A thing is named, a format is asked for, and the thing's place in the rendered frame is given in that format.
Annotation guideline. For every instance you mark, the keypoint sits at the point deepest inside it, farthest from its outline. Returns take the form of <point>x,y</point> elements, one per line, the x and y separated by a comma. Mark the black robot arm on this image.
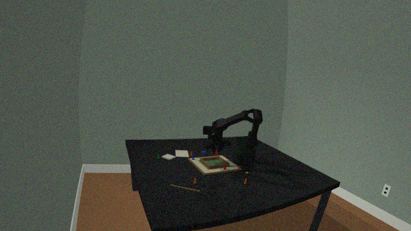
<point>222,124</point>

